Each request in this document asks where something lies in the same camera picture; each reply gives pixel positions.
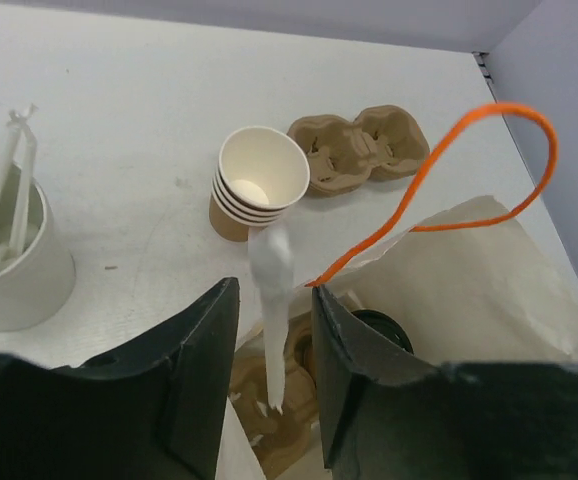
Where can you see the printed paper takeout bag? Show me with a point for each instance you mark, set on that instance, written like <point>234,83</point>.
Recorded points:
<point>467,285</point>

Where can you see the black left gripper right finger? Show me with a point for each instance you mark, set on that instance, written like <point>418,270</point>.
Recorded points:
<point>387,414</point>

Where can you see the stack of brown paper cups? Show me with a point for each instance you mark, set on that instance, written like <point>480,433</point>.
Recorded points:
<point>260,174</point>

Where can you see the white cylindrical straw holder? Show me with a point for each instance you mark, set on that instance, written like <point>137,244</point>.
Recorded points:
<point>34,286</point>

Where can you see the brown cardboard cup carrier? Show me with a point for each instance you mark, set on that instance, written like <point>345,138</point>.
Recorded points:
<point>382,143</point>
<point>277,440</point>

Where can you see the black plastic cup lid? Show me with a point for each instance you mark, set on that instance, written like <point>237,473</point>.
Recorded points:
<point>385,326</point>

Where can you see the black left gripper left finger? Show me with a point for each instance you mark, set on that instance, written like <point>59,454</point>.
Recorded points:
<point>151,408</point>

